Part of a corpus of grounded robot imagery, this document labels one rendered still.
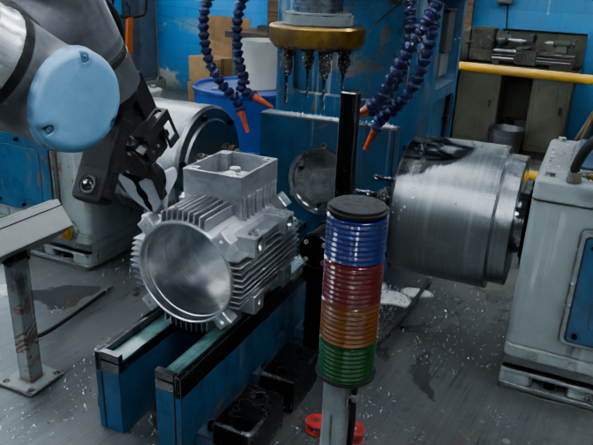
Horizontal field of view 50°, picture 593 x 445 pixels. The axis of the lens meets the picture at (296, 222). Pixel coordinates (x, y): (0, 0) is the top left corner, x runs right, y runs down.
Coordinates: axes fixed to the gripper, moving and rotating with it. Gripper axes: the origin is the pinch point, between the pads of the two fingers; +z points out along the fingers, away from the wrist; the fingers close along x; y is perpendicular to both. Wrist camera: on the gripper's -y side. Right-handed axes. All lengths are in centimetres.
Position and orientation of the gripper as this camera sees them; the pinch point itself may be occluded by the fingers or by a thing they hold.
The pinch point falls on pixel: (154, 211)
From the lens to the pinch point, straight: 93.8
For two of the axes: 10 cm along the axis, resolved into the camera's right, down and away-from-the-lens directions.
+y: 3.9, -7.4, 5.5
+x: -9.0, -1.9, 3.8
